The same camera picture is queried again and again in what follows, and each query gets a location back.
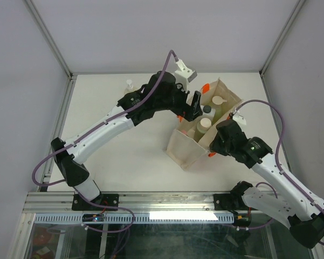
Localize yellow bottle beige round cap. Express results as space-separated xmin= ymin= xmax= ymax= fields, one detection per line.
xmin=194 ymin=118 xmax=212 ymax=142

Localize aluminium mounting rail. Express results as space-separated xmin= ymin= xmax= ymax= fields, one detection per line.
xmin=23 ymin=192 xmax=230 ymax=213

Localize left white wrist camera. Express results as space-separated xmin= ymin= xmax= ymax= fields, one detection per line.
xmin=174 ymin=59 xmax=197 ymax=91

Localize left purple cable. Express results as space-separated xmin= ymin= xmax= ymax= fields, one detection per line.
xmin=31 ymin=50 xmax=178 ymax=233

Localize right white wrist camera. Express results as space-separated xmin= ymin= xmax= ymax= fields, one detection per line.
xmin=229 ymin=110 xmax=247 ymax=126

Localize green bottle beige cap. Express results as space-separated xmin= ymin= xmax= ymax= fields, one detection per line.
xmin=211 ymin=96 xmax=227 ymax=123

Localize beige canvas bag orange handles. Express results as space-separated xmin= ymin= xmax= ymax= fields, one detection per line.
xmin=166 ymin=79 xmax=243 ymax=170

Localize grey slotted cable duct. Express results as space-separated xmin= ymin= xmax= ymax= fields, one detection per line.
xmin=35 ymin=211 xmax=234 ymax=224

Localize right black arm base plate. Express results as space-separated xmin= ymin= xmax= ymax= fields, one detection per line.
xmin=213 ymin=193 xmax=249 ymax=212

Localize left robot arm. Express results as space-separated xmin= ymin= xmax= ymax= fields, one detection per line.
xmin=51 ymin=71 xmax=203 ymax=210

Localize small electronics board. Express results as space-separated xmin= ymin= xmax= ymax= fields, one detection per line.
xmin=82 ymin=214 xmax=105 ymax=222

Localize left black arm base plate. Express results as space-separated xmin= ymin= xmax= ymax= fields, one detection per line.
xmin=72 ymin=193 xmax=119 ymax=212

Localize black connector box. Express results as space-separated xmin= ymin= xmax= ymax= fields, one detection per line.
xmin=232 ymin=215 xmax=252 ymax=227

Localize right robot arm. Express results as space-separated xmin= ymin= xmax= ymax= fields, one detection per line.
xmin=210 ymin=119 xmax=324 ymax=249

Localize cream pump lotion bottle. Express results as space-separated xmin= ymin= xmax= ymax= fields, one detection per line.
xmin=124 ymin=79 xmax=135 ymax=95

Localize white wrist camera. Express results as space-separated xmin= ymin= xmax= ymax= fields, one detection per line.
xmin=174 ymin=59 xmax=197 ymax=91
xmin=229 ymin=110 xmax=247 ymax=126

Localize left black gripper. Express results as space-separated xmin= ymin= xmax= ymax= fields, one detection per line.
xmin=155 ymin=81 xmax=203 ymax=122

